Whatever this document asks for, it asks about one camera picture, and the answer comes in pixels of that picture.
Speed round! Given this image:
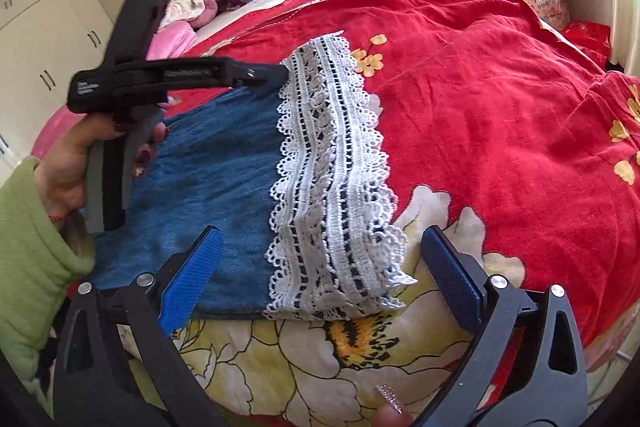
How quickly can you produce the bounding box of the person's left forearm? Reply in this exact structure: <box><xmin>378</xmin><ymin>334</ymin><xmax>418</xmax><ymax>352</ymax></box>
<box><xmin>0</xmin><ymin>156</ymin><xmax>97</xmax><ymax>380</ymax></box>

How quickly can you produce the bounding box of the pink quilt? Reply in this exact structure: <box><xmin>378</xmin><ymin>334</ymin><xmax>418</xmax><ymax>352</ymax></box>
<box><xmin>30</xmin><ymin>24</ymin><xmax>201</xmax><ymax>160</ymax></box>

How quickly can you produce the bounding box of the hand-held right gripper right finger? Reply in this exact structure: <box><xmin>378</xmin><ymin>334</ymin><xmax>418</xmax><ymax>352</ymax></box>
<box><xmin>415</xmin><ymin>227</ymin><xmax>588</xmax><ymax>427</ymax></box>

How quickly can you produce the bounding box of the red floral quilt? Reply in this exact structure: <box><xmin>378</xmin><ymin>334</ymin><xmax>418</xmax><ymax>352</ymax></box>
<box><xmin>117</xmin><ymin>0</ymin><xmax>640</xmax><ymax>427</ymax></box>

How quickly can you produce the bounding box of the blue denim skirt with lace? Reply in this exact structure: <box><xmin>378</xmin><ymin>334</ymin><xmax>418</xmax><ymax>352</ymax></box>
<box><xmin>92</xmin><ymin>32</ymin><xmax>418</xmax><ymax>323</ymax></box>

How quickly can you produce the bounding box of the white wardrobe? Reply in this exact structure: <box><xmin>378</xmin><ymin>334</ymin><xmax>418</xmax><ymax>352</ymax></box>
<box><xmin>0</xmin><ymin>0</ymin><xmax>117</xmax><ymax>170</ymax></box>

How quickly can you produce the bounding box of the pink floral storage box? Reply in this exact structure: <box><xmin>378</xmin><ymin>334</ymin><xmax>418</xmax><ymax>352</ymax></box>
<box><xmin>505</xmin><ymin>0</ymin><xmax>572</xmax><ymax>31</ymax></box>

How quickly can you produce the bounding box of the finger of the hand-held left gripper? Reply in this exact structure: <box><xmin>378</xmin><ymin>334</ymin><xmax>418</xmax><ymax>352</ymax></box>
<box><xmin>232</xmin><ymin>73</ymin><xmax>287</xmax><ymax>88</ymax></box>
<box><xmin>234</xmin><ymin>63</ymin><xmax>289</xmax><ymax>76</ymax></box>

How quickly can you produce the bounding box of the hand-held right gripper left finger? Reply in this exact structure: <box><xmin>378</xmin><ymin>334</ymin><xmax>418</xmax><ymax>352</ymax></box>
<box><xmin>52</xmin><ymin>227</ymin><xmax>226</xmax><ymax>427</ymax></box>

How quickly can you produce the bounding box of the person's left hand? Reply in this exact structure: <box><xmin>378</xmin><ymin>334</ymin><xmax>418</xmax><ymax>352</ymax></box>
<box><xmin>32</xmin><ymin>109</ymin><xmax>169</xmax><ymax>228</ymax></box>

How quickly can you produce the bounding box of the person's right hand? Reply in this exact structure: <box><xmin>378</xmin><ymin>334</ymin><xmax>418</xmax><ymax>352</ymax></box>
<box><xmin>375</xmin><ymin>384</ymin><xmax>416</xmax><ymax>427</ymax></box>

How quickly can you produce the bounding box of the bed with cream sheet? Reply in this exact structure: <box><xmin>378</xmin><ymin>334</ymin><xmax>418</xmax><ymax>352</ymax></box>
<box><xmin>192</xmin><ymin>0</ymin><xmax>363</xmax><ymax>44</ymax></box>

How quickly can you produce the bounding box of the shiny red bag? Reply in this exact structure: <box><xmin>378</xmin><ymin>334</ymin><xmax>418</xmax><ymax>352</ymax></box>
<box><xmin>565</xmin><ymin>21</ymin><xmax>613</xmax><ymax>68</ymax></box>

